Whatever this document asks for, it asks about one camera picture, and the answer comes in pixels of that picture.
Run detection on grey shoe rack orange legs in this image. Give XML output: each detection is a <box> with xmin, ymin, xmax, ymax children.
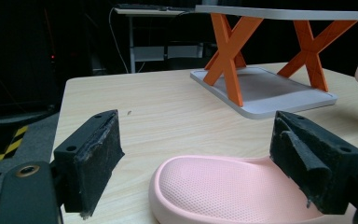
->
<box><xmin>189</xmin><ymin>4</ymin><xmax>358</xmax><ymax>120</ymax></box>

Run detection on yellow black striped stand base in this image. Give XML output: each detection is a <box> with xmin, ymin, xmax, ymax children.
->
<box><xmin>0</xmin><ymin>125</ymin><xmax>30</xmax><ymax>161</ymax></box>

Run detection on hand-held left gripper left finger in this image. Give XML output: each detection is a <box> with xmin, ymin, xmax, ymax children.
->
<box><xmin>53</xmin><ymin>109</ymin><xmax>126</xmax><ymax>219</ymax></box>

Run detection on white cable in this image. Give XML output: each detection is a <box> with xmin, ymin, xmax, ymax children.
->
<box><xmin>108</xmin><ymin>7</ymin><xmax>131</xmax><ymax>75</ymax></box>

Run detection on black keyboard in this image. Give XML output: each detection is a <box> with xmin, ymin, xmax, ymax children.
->
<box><xmin>116</xmin><ymin>3</ymin><xmax>170</xmax><ymax>11</ymax></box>

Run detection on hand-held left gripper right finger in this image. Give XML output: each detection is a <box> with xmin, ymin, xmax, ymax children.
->
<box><xmin>268</xmin><ymin>110</ymin><xmax>358</xmax><ymax>216</ymax></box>

